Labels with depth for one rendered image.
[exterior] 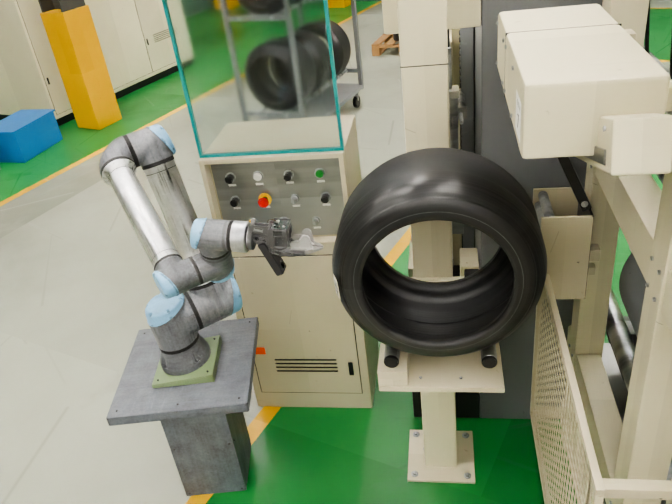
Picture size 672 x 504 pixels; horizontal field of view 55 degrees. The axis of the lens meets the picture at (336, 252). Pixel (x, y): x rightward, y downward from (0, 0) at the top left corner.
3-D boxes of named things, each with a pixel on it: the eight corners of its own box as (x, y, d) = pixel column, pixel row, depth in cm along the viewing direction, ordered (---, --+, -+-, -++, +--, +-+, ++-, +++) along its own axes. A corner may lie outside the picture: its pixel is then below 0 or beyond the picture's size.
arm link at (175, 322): (153, 337, 243) (136, 300, 234) (195, 317, 248) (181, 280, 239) (163, 357, 231) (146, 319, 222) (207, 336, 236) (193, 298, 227)
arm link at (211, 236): (200, 233, 194) (193, 209, 186) (240, 236, 192) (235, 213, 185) (191, 256, 187) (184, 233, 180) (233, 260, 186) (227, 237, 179)
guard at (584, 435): (529, 412, 245) (538, 257, 209) (534, 412, 244) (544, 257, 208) (570, 664, 169) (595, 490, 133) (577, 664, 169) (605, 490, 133)
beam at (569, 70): (495, 68, 175) (496, 11, 167) (594, 61, 171) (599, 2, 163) (518, 161, 124) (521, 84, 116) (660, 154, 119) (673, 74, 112)
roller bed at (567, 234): (529, 265, 222) (533, 188, 207) (574, 264, 220) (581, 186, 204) (536, 299, 206) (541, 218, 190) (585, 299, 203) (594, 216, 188)
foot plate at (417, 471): (409, 431, 283) (409, 427, 282) (472, 432, 278) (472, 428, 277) (407, 481, 260) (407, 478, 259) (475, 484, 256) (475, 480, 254)
